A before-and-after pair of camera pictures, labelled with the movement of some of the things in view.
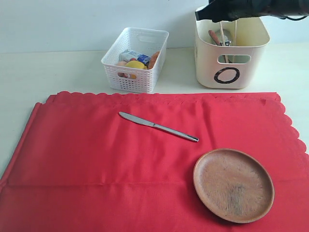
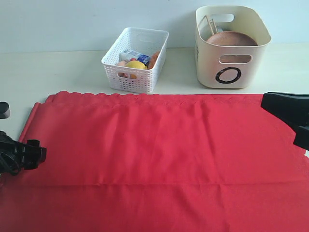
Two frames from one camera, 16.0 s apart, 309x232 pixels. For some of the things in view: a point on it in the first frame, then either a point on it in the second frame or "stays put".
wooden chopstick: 223,41 -> 215,26
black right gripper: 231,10 -> 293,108
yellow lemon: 135,64 stays put
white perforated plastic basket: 145,41 stays put
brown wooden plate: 233,185 -> 233,38
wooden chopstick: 235,41 -> 209,24
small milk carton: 127,55 stays put
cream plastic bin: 226,52 stays put
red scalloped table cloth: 82,166 stays put
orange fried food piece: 152,60 stays put
